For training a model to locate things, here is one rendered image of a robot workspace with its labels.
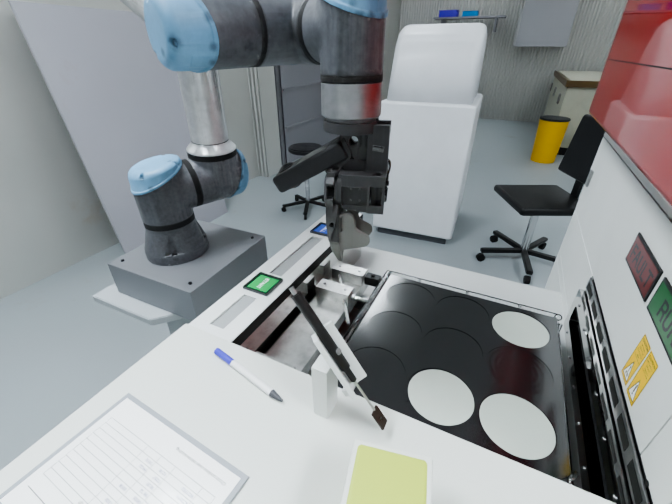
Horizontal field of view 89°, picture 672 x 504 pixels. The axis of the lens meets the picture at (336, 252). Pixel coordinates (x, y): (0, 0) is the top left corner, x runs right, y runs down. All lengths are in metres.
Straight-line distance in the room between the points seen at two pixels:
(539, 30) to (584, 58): 1.03
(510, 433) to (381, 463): 0.27
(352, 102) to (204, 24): 0.17
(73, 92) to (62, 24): 0.36
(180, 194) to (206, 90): 0.23
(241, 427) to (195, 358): 0.14
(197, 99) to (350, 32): 0.50
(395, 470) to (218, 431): 0.22
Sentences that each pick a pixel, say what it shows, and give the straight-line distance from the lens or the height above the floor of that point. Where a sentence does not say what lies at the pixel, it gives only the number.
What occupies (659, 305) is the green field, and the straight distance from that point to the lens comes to 0.56.
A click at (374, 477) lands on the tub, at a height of 1.03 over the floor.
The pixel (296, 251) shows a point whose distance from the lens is 0.80.
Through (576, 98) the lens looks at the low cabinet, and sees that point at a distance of 6.06.
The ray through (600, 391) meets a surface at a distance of 0.65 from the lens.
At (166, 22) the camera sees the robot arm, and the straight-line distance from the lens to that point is 0.43.
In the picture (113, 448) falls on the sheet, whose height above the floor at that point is 0.97.
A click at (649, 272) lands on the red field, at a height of 1.11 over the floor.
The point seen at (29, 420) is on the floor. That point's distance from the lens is 2.08.
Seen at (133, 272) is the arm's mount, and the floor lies 0.91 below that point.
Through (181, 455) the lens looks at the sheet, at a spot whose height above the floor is 0.97.
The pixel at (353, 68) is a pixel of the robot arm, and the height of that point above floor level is 1.34.
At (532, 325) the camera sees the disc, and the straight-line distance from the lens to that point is 0.78.
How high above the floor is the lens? 1.36
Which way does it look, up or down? 31 degrees down
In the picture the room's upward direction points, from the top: straight up
